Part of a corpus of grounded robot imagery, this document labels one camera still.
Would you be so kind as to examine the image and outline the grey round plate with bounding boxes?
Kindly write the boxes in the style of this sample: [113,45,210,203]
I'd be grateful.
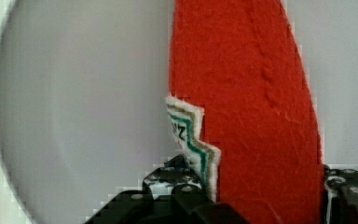
[0,0,358,224]

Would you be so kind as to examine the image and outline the red felt ketchup bottle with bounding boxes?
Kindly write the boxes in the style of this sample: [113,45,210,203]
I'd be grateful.
[167,0,324,224]

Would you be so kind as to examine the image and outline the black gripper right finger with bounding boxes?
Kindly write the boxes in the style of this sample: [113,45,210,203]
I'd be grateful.
[323,165,358,224]

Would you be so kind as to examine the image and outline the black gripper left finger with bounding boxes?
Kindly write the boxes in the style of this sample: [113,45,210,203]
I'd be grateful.
[142,154,207,200]

